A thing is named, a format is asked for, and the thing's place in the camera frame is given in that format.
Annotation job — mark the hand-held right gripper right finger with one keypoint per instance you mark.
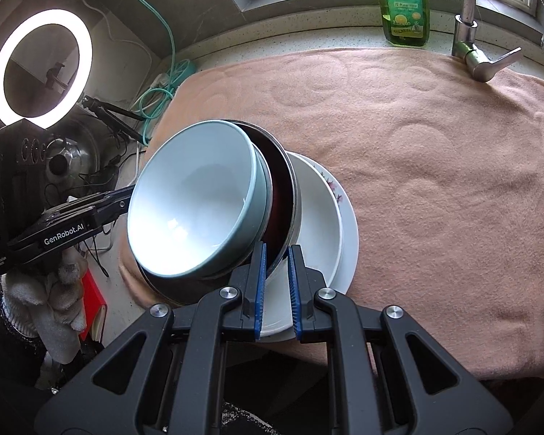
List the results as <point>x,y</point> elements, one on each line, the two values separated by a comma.
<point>295,290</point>

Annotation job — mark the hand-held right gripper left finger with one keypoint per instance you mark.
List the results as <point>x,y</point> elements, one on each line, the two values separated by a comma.
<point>259,290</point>

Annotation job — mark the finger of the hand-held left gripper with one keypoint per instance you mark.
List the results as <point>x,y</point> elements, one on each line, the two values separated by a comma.
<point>111,215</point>
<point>113,195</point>

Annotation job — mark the white leaf print plate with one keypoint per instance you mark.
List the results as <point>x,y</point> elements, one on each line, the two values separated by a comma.
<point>317,226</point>

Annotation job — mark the large floral plate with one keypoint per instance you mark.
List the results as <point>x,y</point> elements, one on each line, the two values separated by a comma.
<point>351,244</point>

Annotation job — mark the light blue bowl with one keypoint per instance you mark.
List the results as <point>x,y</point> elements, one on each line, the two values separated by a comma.
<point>195,204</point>

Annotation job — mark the large steel bowl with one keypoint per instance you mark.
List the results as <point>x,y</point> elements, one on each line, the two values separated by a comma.
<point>172,287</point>

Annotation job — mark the small red steel bowl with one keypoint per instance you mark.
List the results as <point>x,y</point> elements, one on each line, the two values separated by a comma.
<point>279,190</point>

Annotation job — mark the person's left forearm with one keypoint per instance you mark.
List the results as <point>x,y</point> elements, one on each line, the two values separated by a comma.
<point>4,353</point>

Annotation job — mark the person's left hand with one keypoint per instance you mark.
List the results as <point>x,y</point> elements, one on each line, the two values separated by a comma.
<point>41,308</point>

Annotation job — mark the glass pot lid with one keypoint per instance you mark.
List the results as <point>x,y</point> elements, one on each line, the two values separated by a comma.
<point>72,158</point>

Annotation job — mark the black tripod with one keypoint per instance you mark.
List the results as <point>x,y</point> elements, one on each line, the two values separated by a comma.
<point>118,115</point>

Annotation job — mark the red book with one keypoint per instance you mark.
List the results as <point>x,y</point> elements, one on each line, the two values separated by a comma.
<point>93,299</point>

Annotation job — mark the pink towel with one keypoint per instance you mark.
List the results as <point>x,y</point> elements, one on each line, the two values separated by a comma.
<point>435,190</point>

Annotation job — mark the green dish soap bottle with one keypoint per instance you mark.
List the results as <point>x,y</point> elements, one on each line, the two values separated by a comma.
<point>403,9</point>

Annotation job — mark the steel kitchen faucet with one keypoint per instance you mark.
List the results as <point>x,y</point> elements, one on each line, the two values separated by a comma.
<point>469,9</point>

